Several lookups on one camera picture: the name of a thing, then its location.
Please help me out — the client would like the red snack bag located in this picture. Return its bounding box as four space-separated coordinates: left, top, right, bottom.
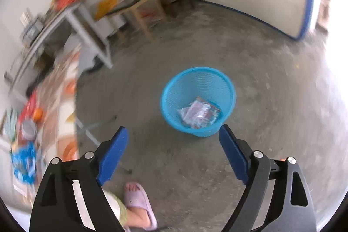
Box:
17 91 37 126

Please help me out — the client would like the patterned tablecloth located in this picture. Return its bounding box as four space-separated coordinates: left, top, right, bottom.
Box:
10 45 81 199

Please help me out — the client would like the white metal shelf table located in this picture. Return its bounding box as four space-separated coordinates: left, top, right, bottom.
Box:
4 1 113 90

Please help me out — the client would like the purple slipper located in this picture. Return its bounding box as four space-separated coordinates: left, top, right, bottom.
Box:
124 182 157 231

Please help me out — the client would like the clear zip bag red stripe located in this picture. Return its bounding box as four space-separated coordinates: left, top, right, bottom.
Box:
177 97 221 129

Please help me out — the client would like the blue plastic bag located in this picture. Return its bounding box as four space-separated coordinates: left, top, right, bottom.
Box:
11 142 36 185

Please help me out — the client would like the blue plastic waste basket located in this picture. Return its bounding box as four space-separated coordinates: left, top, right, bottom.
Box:
160 67 236 138

